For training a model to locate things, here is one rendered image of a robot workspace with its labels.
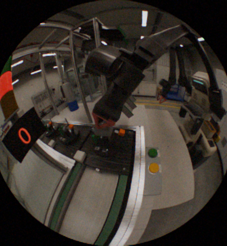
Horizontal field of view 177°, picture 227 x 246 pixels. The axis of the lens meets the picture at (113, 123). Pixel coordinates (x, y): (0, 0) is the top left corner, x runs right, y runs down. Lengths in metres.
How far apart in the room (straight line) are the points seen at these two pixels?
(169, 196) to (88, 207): 0.36
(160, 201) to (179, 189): 0.12
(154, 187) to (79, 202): 0.30
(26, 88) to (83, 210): 11.06
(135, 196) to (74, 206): 0.25
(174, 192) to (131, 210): 0.25
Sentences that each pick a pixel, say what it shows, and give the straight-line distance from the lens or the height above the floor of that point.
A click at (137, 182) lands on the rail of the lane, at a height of 0.95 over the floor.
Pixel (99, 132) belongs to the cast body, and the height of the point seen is 1.07.
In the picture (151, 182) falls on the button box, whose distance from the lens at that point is 0.30.
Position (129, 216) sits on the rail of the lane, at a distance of 0.31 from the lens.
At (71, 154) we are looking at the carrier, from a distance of 0.39.
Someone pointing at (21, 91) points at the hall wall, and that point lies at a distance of 10.94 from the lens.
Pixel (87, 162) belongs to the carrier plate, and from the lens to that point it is 0.33.
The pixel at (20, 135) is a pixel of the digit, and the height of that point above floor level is 1.21.
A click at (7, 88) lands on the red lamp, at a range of 0.22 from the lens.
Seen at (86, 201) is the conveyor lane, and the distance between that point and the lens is 0.37.
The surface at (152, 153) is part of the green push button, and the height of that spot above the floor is 0.97.
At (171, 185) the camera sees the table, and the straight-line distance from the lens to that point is 0.46.
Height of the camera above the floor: 1.25
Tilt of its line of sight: 37 degrees down
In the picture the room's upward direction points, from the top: 8 degrees counter-clockwise
